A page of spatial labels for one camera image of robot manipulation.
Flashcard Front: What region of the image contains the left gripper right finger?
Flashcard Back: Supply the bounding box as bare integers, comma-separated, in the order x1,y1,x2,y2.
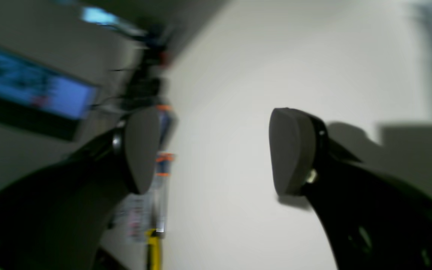
268,108,432,270

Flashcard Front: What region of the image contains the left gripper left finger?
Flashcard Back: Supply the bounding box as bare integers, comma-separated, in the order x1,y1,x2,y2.
0,106,161,270

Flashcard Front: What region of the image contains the blue computer monitor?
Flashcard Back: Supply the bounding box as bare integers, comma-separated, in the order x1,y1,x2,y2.
0,46,98,142

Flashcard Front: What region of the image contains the black red clamp at back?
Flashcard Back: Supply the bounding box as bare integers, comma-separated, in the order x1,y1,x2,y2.
144,24,176,238

